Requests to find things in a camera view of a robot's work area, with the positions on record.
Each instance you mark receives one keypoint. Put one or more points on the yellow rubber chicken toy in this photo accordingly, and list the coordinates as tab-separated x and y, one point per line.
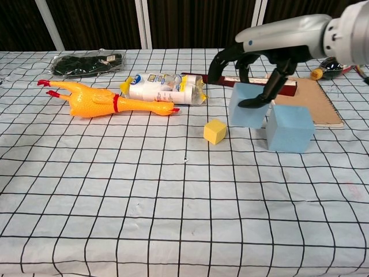
92	101

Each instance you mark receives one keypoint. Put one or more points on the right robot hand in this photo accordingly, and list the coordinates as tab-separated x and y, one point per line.
282	34

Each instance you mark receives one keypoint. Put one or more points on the upright white partition post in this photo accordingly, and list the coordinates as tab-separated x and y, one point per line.
143	23

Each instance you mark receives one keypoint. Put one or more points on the large blue foam cube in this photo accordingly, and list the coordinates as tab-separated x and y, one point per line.
288	130

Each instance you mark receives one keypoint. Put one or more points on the black grid white tablecloth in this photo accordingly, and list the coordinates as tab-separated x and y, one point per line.
144	187

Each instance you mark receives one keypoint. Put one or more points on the black gloves in plastic bag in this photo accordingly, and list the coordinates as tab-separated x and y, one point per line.
86	64

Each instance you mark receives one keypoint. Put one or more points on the medium blue foam cube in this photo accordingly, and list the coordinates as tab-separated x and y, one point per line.
245	115

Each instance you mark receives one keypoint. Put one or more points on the slanted white partition post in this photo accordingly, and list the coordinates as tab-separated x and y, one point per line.
50	26

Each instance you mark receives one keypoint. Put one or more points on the brown spiral notebook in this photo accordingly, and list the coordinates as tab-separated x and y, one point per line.
314	101

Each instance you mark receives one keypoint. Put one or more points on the small yellow foam cube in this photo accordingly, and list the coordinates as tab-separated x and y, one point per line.
214	131

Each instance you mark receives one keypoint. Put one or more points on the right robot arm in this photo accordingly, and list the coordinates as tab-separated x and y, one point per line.
351	31

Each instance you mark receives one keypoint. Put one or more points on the cola bottle with red label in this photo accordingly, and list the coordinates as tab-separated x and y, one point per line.
330	67

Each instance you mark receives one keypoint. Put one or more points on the dark red folded fan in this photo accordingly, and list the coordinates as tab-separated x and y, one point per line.
285	88

